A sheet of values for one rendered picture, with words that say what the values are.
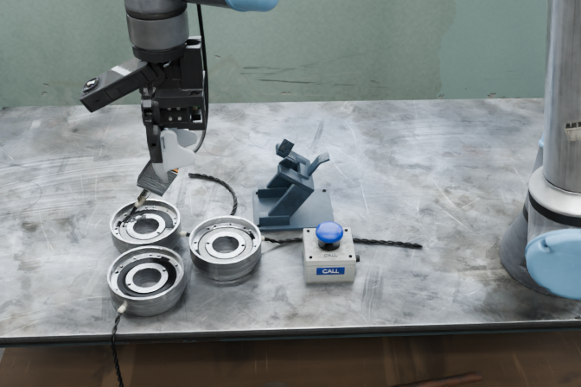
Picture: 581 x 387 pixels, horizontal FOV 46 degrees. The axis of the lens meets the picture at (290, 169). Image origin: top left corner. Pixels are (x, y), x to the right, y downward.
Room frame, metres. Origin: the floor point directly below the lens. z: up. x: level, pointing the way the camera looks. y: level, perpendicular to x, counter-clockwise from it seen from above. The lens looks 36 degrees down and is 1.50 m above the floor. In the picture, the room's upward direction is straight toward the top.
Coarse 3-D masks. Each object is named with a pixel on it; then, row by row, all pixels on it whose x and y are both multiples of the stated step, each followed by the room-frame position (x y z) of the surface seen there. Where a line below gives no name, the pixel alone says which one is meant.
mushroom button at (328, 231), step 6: (324, 222) 0.75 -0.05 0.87; (330, 222) 0.75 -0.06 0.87; (318, 228) 0.73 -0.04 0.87; (324, 228) 0.73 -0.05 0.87; (330, 228) 0.73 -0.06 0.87; (336, 228) 0.73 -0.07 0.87; (318, 234) 0.72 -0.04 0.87; (324, 234) 0.72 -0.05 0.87; (330, 234) 0.72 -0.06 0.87; (336, 234) 0.72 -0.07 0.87; (342, 234) 0.73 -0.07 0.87; (324, 240) 0.71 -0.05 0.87; (330, 240) 0.71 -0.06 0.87; (336, 240) 0.72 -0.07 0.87
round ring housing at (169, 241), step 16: (128, 208) 0.82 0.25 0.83; (144, 208) 0.83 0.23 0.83; (160, 208) 0.83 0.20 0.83; (176, 208) 0.82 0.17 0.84; (112, 224) 0.78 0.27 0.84; (128, 224) 0.79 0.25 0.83; (144, 224) 0.81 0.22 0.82; (160, 224) 0.79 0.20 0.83; (176, 224) 0.78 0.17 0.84; (112, 240) 0.76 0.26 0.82; (160, 240) 0.74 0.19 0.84; (176, 240) 0.77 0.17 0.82
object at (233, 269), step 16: (208, 224) 0.79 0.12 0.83; (224, 224) 0.79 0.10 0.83; (240, 224) 0.79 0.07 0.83; (192, 240) 0.75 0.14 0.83; (208, 240) 0.76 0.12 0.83; (224, 240) 0.77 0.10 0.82; (240, 240) 0.76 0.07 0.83; (256, 240) 0.76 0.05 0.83; (192, 256) 0.72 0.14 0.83; (224, 256) 0.72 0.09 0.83; (256, 256) 0.72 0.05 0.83; (208, 272) 0.70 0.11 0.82; (224, 272) 0.69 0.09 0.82; (240, 272) 0.70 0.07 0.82
